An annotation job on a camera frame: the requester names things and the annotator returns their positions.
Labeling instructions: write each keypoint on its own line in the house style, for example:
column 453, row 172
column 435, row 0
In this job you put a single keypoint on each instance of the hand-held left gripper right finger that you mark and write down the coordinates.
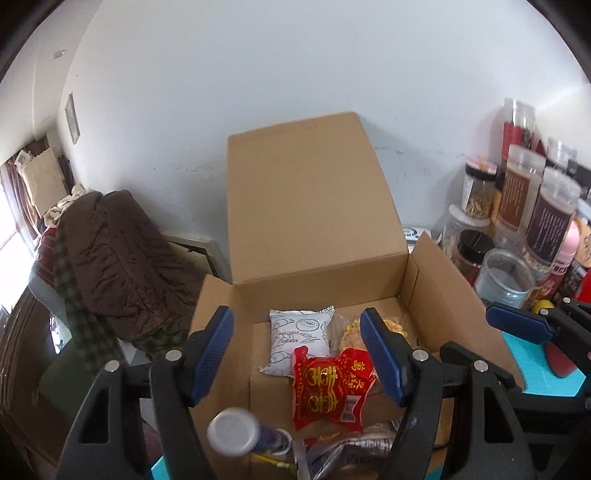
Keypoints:
column 381, row 355

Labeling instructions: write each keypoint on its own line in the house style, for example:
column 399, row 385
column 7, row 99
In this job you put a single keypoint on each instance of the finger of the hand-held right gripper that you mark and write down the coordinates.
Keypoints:
column 461, row 355
column 517, row 322

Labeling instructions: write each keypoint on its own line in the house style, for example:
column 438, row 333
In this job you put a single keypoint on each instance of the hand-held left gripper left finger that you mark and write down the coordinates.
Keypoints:
column 210, row 360

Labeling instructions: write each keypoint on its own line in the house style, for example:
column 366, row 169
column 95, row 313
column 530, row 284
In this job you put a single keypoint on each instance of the red snack packet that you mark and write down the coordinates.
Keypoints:
column 328, row 387

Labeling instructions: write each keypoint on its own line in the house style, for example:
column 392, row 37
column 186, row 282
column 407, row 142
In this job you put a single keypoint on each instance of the blue tube with white cap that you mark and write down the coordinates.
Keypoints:
column 233, row 431

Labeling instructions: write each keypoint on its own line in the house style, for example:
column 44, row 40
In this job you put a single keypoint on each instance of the silver foil snack packet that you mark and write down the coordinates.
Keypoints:
column 344, row 454

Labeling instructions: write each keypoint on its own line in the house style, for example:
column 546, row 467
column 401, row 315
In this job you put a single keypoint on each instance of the cardboard box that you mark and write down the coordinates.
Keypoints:
column 304, row 194

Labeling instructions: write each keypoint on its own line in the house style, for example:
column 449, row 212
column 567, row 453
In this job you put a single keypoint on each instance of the clear packet of yellow snacks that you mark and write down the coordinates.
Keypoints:
column 350, row 333

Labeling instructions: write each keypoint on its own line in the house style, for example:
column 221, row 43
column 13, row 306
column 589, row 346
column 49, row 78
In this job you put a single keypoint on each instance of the small yellow ball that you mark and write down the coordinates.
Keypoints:
column 542, row 307

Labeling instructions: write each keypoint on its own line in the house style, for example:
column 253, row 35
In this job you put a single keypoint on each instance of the empty clear plastic jar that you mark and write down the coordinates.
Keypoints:
column 503, row 281

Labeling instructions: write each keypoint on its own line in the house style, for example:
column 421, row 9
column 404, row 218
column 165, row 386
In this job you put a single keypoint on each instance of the red plastic object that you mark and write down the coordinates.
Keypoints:
column 561, row 364

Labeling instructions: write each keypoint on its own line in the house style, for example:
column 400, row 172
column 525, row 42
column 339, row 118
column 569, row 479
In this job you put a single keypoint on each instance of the black-lid jar red contents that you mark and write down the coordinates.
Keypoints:
column 473, row 258

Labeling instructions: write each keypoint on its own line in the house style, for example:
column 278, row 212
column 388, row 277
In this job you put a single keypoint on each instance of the white printed snack packet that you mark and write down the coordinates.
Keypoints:
column 295, row 341

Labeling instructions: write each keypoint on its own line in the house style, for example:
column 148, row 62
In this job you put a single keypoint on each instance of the pink bottle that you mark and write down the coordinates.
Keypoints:
column 568, row 249

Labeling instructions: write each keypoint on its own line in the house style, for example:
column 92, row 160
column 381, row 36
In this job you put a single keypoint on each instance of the tall clear jar dark label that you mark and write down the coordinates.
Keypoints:
column 549, row 221

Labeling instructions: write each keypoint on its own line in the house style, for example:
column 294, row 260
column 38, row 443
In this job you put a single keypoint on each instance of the white framed panel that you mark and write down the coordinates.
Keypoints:
column 198, row 254

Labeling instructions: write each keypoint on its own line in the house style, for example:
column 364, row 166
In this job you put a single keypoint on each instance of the wide clear jar clear lid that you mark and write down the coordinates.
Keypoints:
column 457, row 226

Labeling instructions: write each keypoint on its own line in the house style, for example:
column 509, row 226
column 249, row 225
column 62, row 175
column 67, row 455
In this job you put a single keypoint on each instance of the yellow-green wrapped lollipop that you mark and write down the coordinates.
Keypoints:
column 272, row 461

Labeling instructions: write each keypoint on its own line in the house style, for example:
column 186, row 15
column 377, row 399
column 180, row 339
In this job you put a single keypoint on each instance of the tall clear jar brown label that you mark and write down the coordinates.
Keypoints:
column 517, row 194

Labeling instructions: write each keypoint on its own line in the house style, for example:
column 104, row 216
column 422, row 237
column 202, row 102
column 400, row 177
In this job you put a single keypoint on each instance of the black-lid jar of seeds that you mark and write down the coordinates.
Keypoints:
column 479, row 194

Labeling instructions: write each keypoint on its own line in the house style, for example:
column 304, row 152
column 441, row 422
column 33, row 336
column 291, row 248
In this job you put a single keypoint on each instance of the brown quilted coat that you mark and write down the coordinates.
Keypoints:
column 120, row 258

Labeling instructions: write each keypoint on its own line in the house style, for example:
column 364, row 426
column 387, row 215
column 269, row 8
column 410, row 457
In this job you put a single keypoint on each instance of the small clear jar ribbed lid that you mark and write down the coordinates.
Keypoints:
column 561, row 154

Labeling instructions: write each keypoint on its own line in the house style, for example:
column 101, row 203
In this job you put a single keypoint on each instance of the tall clear jar red label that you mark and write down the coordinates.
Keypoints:
column 517, row 122

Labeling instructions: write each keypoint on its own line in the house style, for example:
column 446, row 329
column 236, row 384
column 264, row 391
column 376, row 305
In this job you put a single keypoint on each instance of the white crumpled cloth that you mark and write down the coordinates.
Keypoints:
column 62, row 207

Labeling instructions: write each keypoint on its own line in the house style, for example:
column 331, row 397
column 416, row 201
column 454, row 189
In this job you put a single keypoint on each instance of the flat cardboard piece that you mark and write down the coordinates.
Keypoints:
column 41, row 177

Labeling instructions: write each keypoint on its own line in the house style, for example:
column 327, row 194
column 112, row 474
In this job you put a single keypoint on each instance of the small wall picture frame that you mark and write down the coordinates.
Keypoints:
column 72, row 117

